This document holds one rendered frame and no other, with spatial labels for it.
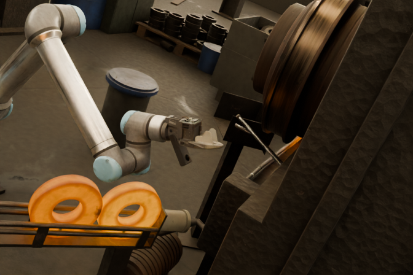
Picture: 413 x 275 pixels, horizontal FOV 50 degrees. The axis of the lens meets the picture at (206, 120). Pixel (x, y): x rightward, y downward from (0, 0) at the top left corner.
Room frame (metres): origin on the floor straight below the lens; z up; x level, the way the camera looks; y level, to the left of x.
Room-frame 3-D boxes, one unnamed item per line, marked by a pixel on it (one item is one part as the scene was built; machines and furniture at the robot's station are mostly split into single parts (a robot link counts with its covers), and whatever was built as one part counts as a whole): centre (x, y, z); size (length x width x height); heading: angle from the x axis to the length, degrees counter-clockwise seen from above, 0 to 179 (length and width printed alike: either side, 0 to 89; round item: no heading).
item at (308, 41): (1.27, -0.23, 1.11); 0.47 x 0.06 x 0.47; 161
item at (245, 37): (4.09, -0.50, 0.39); 1.03 x 0.83 x 0.79; 75
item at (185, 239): (1.85, -0.16, 0.36); 0.26 x 0.20 x 0.72; 16
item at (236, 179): (1.05, -0.16, 0.68); 0.11 x 0.08 x 0.24; 71
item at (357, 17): (1.25, -0.30, 1.11); 0.47 x 0.10 x 0.47; 161
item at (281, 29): (1.31, -0.13, 1.11); 0.28 x 0.06 x 0.28; 161
